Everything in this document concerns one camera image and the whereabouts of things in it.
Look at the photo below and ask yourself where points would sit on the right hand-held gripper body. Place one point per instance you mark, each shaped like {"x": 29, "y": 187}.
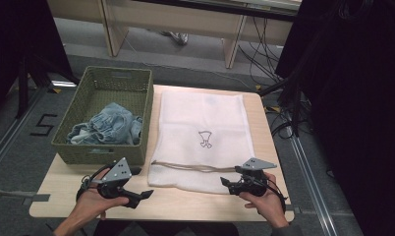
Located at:
{"x": 254, "y": 183}

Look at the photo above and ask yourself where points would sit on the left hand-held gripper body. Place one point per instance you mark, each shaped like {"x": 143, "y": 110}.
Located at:
{"x": 118, "y": 173}

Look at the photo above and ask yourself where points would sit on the green woven basket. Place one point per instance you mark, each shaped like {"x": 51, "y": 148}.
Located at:
{"x": 100, "y": 156}

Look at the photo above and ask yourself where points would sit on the light blue jeans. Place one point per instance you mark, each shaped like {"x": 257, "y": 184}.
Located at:
{"x": 110, "y": 126}

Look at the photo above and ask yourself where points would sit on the white mesh laundry bag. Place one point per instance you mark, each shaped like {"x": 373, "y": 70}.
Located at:
{"x": 198, "y": 114}

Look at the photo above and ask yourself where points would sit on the person's right hand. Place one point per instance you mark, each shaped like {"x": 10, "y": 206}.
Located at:
{"x": 267, "y": 203}

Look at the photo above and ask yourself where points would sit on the person's left hand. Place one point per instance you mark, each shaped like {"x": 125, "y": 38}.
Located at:
{"x": 94, "y": 203}

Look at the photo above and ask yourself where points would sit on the black metal stand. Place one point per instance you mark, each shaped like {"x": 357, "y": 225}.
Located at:
{"x": 23, "y": 85}
{"x": 293, "y": 98}

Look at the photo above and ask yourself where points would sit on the light wooden desk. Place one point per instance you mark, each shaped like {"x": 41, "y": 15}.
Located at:
{"x": 172, "y": 19}

